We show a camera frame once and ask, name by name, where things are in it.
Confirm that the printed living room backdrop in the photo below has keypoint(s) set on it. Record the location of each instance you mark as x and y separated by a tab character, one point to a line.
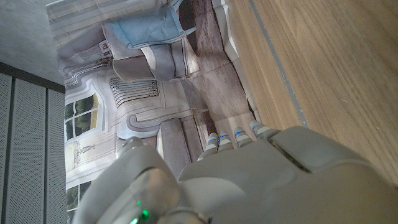
140	93

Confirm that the grey five-finger left hand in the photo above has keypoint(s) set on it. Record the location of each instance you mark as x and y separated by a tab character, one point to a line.
264	180

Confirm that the grey perforated partition panel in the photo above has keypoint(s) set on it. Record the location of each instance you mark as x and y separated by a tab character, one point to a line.
28	140

